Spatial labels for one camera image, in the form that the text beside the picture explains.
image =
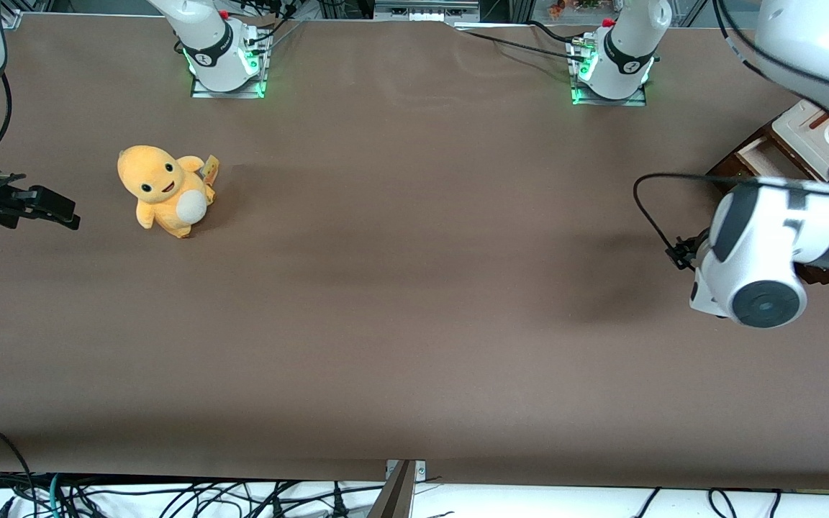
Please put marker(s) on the grey metal beam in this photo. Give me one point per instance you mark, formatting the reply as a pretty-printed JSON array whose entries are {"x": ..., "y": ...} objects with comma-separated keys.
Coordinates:
[{"x": 393, "y": 500}]

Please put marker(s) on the white embossed cabinet panel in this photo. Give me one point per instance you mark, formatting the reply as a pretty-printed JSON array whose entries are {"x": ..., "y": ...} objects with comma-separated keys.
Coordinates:
[{"x": 799, "y": 133}]

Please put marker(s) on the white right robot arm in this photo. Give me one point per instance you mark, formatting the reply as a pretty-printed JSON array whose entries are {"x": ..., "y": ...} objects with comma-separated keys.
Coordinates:
[{"x": 213, "y": 50}]

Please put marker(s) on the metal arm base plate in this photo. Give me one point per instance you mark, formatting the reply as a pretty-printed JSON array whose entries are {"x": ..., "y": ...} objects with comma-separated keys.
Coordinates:
[
  {"x": 583, "y": 99},
  {"x": 202, "y": 92}
]

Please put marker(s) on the brown table cover sheet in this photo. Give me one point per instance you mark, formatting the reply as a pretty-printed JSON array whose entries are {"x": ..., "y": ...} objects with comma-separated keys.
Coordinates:
[{"x": 414, "y": 288}]

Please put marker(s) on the yellow plush toy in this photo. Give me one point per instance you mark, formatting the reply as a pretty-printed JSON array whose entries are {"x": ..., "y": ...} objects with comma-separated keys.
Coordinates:
[{"x": 162, "y": 187}]

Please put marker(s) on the aluminium frame rack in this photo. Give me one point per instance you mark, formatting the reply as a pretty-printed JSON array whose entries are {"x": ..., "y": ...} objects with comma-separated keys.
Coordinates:
[{"x": 425, "y": 8}]

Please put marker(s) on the small metal bracket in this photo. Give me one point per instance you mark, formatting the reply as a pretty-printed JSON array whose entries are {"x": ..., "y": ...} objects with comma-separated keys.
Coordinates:
[{"x": 420, "y": 469}]

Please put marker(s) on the small orange object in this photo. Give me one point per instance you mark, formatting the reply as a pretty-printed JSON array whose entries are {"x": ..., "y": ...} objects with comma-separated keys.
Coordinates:
[{"x": 557, "y": 8}]

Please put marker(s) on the plain dark wooden drawer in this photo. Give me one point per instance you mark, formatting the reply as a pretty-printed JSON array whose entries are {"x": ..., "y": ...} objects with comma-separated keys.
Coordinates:
[{"x": 760, "y": 160}]

